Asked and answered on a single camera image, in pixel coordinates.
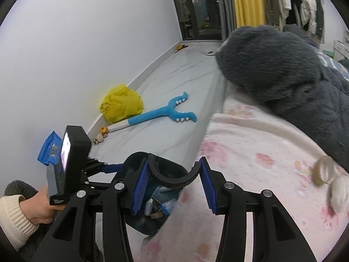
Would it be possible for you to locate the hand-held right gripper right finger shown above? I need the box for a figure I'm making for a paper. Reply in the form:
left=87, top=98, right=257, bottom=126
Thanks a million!
left=198, top=157, right=318, bottom=262

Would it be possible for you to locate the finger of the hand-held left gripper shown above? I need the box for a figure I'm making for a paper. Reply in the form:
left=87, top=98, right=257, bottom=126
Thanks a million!
left=82, top=173, right=118, bottom=190
left=87, top=157, right=128, bottom=174

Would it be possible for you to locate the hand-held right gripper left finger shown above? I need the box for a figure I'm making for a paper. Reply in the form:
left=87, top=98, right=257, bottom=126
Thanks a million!
left=31, top=158, right=150, bottom=262

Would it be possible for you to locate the black curved ring piece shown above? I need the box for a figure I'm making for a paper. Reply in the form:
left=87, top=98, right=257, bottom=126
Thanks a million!
left=149, top=154, right=201, bottom=190

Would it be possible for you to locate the dark teal trash bin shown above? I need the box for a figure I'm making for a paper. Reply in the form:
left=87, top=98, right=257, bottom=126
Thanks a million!
left=124, top=152, right=188, bottom=236

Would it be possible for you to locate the person's left hand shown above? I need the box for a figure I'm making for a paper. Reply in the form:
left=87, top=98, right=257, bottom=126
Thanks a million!
left=26, top=186, right=64, bottom=224

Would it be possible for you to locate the yellow plastic bag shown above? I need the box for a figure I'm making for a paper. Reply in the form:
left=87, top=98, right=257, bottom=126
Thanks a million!
left=99, top=85, right=144, bottom=124

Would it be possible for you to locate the blue slingshot toy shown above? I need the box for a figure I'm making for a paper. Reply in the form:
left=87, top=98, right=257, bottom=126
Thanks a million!
left=108, top=91, right=197, bottom=133

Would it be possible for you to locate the brown tape roll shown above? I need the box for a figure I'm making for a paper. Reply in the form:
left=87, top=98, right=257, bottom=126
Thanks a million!
left=313, top=155, right=336, bottom=185

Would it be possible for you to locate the dark grey fluffy blanket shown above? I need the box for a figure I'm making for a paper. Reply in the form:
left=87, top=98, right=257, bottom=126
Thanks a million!
left=215, top=24, right=349, bottom=171

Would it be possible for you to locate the blue patterned duvet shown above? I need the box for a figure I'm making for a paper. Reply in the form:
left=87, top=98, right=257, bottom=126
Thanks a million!
left=311, top=44, right=349, bottom=81

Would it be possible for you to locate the dark glass door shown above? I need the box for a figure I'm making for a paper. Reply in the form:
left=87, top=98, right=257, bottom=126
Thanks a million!
left=168, top=0, right=222, bottom=41

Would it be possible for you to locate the grey curtain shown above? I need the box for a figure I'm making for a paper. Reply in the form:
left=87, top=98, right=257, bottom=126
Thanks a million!
left=214, top=0, right=238, bottom=40

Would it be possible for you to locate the yellow curtain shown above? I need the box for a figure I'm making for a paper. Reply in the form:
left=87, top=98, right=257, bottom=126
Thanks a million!
left=230, top=0, right=266, bottom=28

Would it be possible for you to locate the white dresser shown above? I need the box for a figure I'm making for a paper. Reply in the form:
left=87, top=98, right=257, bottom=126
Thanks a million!
left=334, top=30, right=349, bottom=59

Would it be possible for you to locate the beige coat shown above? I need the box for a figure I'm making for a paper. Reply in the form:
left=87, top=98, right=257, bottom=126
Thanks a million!
left=264, top=0, right=285, bottom=32

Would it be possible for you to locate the dark green jacket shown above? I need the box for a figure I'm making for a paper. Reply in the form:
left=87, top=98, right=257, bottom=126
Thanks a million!
left=311, top=0, right=326, bottom=44

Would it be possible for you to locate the white puffer jacket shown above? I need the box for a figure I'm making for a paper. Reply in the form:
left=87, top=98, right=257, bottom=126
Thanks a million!
left=298, top=0, right=318, bottom=33

